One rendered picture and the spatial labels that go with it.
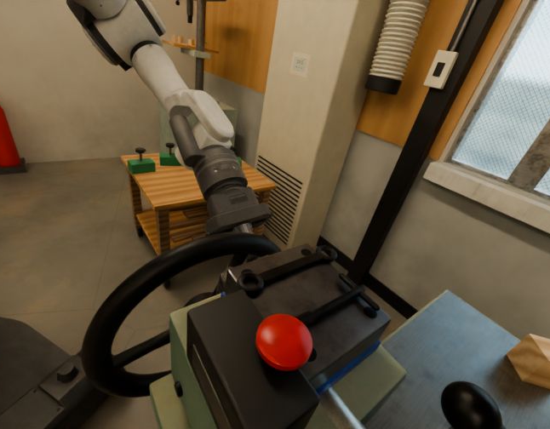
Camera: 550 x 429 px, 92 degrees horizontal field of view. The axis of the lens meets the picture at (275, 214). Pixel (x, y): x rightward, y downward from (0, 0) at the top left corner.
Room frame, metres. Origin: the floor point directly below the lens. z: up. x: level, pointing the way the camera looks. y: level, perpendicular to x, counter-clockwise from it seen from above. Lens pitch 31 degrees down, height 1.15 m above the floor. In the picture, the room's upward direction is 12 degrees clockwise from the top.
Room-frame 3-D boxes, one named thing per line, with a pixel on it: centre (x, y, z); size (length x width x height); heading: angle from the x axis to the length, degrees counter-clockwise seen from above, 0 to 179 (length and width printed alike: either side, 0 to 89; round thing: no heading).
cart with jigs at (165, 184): (1.32, 0.46, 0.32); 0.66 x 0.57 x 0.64; 134
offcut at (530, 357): (0.19, -0.31, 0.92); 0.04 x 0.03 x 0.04; 85
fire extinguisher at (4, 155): (1.75, 2.12, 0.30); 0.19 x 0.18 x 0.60; 45
